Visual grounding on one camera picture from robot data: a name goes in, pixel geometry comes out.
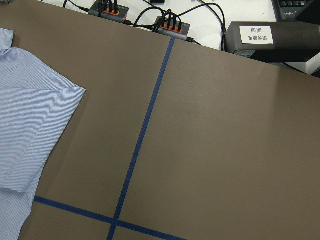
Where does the dark labelled box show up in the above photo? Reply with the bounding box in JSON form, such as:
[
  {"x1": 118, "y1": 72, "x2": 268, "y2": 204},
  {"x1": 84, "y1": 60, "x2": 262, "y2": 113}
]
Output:
[{"x1": 224, "y1": 21, "x2": 320, "y2": 63}]

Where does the grey orange USB hub left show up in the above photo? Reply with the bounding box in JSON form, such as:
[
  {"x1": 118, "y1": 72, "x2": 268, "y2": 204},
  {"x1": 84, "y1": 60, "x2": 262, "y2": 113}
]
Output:
[{"x1": 88, "y1": 0, "x2": 129, "y2": 23}]

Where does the black keyboard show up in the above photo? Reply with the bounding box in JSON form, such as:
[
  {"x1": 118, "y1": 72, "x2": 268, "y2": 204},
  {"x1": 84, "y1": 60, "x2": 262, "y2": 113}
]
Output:
[{"x1": 271, "y1": 0, "x2": 320, "y2": 22}]

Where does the grey orange USB hub right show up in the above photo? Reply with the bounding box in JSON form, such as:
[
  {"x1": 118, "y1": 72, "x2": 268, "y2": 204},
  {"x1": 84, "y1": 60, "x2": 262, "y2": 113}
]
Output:
[{"x1": 151, "y1": 13, "x2": 191, "y2": 41}]

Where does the light blue striped shirt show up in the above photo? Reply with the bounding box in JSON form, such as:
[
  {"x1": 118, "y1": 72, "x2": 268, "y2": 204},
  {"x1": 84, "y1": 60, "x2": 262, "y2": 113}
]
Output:
[{"x1": 0, "y1": 29, "x2": 86, "y2": 240}]

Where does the grey orange usb hub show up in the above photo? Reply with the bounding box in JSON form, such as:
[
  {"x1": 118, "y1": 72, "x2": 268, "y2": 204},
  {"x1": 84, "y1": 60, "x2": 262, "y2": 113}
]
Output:
[
  {"x1": 151, "y1": 13, "x2": 191, "y2": 41},
  {"x1": 88, "y1": 0, "x2": 129, "y2": 23}
]

